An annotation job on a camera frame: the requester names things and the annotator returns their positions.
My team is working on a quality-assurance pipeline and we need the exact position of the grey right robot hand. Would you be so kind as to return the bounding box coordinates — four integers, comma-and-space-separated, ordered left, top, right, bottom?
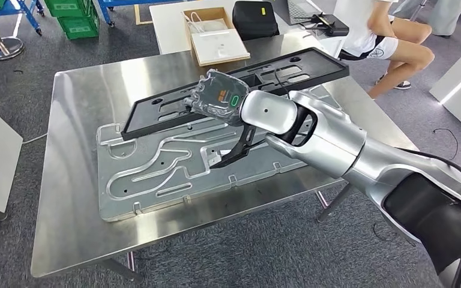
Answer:
183, 68, 251, 127

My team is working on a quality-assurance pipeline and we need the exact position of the long black plastic part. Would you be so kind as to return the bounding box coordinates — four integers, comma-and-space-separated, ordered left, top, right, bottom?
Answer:
121, 47, 351, 142

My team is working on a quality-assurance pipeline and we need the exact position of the stainless steel workbench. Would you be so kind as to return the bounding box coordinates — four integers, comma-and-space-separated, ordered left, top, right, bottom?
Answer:
30, 31, 420, 285

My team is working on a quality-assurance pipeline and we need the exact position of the flat cardboard box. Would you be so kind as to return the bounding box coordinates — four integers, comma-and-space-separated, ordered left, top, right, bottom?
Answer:
182, 7, 251, 67

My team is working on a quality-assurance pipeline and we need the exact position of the black chair back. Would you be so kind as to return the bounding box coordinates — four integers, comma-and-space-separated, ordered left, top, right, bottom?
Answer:
232, 1, 280, 41

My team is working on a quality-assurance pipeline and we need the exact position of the white board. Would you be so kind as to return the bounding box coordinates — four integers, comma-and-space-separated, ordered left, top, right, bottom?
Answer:
149, 0, 240, 55

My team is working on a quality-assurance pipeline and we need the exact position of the stamped grey metal panel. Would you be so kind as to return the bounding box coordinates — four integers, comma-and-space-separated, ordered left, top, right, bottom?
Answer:
95, 85, 345, 223

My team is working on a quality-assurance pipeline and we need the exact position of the white desk with black device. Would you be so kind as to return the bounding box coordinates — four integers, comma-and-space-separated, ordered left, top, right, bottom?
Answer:
270, 0, 351, 58

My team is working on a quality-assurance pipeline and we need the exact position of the green plastic crate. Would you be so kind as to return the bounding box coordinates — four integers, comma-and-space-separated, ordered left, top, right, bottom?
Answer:
43, 0, 92, 18
57, 8, 100, 41

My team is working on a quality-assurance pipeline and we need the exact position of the person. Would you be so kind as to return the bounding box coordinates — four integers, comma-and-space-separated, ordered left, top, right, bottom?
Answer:
334, 0, 436, 100
391, 0, 461, 38

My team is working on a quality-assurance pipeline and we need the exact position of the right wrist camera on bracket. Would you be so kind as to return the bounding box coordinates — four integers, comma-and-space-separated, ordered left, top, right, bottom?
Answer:
208, 125, 267, 170

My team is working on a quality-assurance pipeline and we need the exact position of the thin black hand cable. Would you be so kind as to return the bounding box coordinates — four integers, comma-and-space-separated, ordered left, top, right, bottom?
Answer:
274, 68, 291, 100

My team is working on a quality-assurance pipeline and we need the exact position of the blue metal cart frame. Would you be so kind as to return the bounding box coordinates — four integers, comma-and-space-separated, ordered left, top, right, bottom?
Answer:
97, 0, 184, 29
0, 0, 44, 37

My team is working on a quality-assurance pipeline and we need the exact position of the white floor cable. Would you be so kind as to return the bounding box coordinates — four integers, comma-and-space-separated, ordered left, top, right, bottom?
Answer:
22, 133, 49, 145

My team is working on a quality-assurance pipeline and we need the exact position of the black floor cable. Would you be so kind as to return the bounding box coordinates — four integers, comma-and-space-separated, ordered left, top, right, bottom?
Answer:
373, 220, 416, 247
433, 128, 460, 161

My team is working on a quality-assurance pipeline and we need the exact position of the chrome stanchion post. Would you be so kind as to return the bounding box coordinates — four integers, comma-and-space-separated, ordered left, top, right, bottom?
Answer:
0, 8, 25, 61

